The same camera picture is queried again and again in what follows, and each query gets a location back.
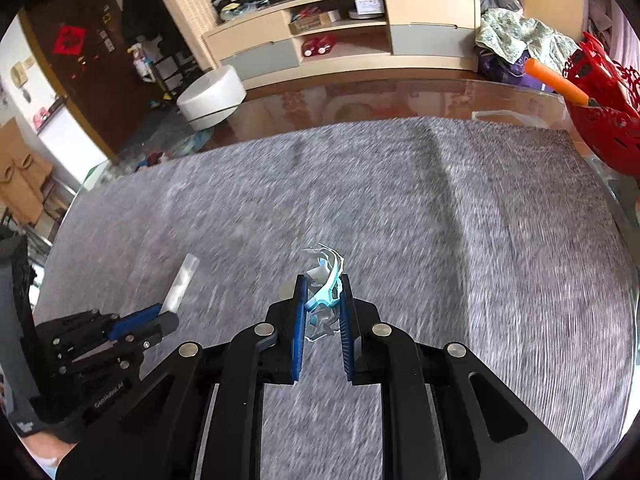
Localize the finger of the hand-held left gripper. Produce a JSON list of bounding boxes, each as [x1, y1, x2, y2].
[[50, 312, 180, 386], [36, 304, 165, 348]]

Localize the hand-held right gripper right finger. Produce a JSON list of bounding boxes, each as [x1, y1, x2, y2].
[[339, 275, 586, 480]]

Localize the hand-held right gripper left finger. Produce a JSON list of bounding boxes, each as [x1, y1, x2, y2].
[[55, 274, 308, 480]]

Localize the teal plastic packaging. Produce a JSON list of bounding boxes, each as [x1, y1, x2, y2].
[[299, 244, 349, 342]]

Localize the clear plastic tube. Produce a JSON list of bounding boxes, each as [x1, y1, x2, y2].
[[160, 254, 201, 314]]

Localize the person's left hand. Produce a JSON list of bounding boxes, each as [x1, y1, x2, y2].
[[22, 434, 77, 463]]

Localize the grey woven table cloth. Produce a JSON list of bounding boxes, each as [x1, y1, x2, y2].
[[32, 116, 632, 480]]

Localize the brown cardboard sheets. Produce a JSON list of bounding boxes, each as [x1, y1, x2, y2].
[[0, 117, 54, 227]]

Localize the brown wooden door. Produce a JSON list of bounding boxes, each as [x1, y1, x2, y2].
[[19, 0, 132, 160]]

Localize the white round stool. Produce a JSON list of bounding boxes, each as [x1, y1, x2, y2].
[[176, 64, 247, 131]]

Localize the white spray bottle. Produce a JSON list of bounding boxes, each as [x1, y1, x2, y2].
[[128, 42, 156, 84]]

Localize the red diamond door decoration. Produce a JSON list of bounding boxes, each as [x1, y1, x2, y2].
[[52, 23, 87, 59]]

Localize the beige television cabinet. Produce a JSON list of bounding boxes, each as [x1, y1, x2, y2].
[[202, 0, 482, 94]]

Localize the cream ribbed panel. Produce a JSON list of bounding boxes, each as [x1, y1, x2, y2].
[[142, 0, 222, 69]]

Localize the white box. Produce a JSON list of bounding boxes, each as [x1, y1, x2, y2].
[[349, 0, 385, 20]]

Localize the orange stick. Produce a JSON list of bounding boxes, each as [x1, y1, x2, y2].
[[524, 58, 591, 106]]

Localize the red openwork basket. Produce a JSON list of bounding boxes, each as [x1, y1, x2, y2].
[[562, 31, 640, 177]]

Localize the floral cloth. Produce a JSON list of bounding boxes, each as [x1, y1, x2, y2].
[[474, 8, 581, 77]]

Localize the beige wall intercom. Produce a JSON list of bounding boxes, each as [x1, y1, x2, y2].
[[10, 59, 36, 87]]

